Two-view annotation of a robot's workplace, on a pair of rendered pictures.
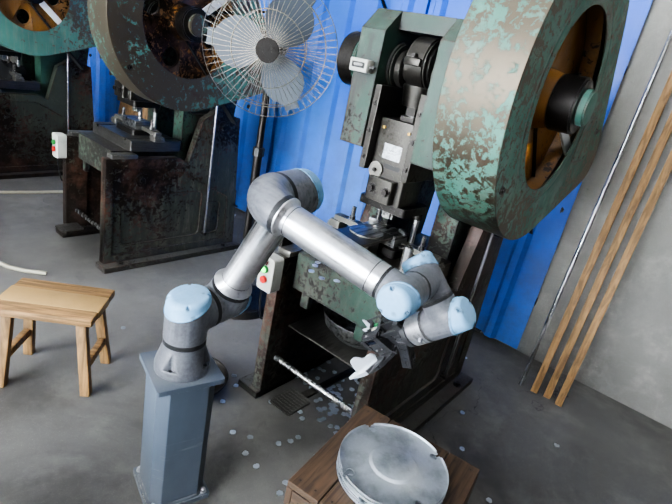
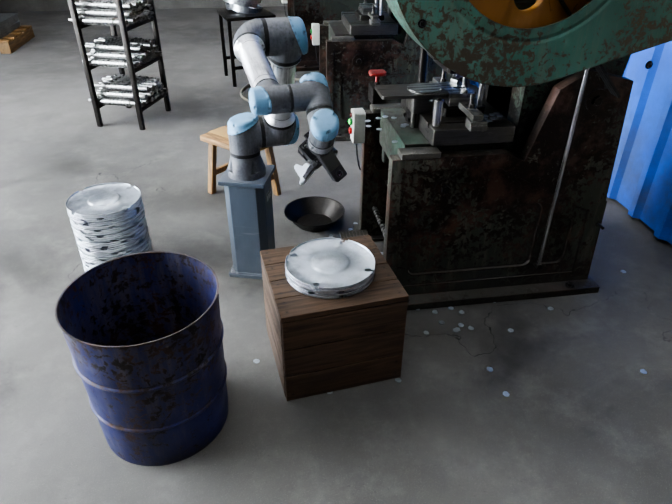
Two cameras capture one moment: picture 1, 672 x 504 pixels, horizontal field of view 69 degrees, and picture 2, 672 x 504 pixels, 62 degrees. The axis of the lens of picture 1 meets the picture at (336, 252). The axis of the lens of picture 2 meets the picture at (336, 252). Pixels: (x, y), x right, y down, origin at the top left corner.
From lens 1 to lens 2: 134 cm
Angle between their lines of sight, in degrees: 42
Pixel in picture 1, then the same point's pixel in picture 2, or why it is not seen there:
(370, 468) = (310, 258)
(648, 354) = not seen: outside the picture
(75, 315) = not seen: hidden behind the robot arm
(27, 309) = (218, 139)
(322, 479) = (280, 257)
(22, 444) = (199, 223)
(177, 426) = (237, 213)
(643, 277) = not seen: outside the picture
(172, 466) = (240, 244)
